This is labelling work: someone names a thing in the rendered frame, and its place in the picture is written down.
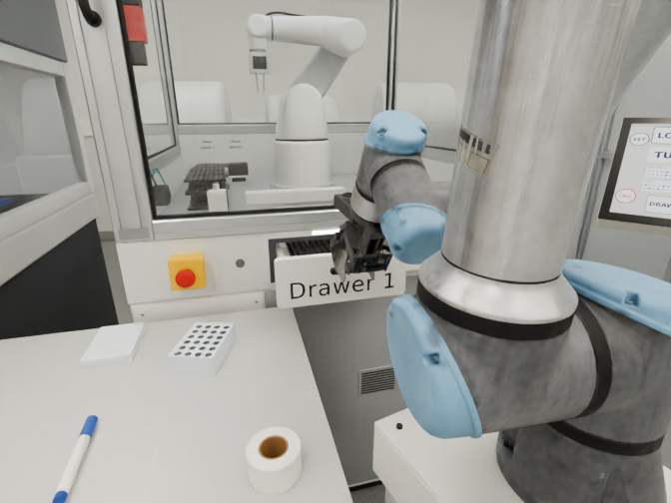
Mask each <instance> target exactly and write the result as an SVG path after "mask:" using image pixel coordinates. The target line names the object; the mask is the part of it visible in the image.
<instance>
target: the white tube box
mask: <svg viewBox="0 0 671 503"><path fill-rule="evenodd" d="M235 340H236V329H235V323H234V322H204V321H196V322H195V323H194V324H193V325H192V326H191V328H190V329H189V330H188V331H187V332H186V334H185V335H184V336H183V337H182V339H181V340H180V341H179V342H178V343H177V345H176V346H175V347H174V348H173V349H172V351H171V352H170V353H169V354H168V356H167V360H168V365H169V371H170V374H187V375H210V376H215V375H216V373H217V371H218V369H219V368H220V366H221V364H222V363H223V361H224V359H225V357H226V356H227V354H228V352H229V350H230V349H231V347H232V345H233V343H234V342H235Z"/></svg>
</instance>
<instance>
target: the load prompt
mask: <svg viewBox="0 0 671 503"><path fill-rule="evenodd" d="M650 144H670V145H671V127H654V130H653V135H652V139H651V143H650Z"/></svg>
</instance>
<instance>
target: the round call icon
mask: <svg viewBox="0 0 671 503"><path fill-rule="evenodd" d="M637 194H638V190H637V189H625V188H616V192H615V196H614V200H613V203H619V204H629V205H635V202H636V198H637Z"/></svg>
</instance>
